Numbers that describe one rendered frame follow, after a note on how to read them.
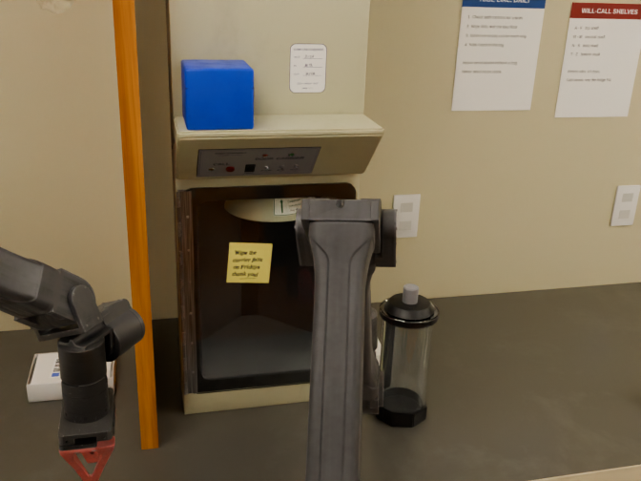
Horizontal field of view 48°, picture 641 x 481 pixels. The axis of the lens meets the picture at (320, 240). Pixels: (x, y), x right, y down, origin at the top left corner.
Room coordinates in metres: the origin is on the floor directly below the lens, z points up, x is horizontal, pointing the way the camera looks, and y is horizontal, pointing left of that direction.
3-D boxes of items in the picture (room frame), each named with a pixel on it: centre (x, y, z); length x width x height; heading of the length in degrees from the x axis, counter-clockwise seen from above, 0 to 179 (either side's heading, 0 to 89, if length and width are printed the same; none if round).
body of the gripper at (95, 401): (0.80, 0.30, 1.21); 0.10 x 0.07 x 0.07; 15
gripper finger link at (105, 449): (0.79, 0.30, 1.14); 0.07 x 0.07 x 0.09; 15
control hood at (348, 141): (1.13, 0.08, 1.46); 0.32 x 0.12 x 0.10; 105
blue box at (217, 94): (1.11, 0.17, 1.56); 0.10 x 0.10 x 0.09; 15
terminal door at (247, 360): (1.18, 0.09, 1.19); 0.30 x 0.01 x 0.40; 104
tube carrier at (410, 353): (1.18, -0.17, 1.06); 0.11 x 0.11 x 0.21
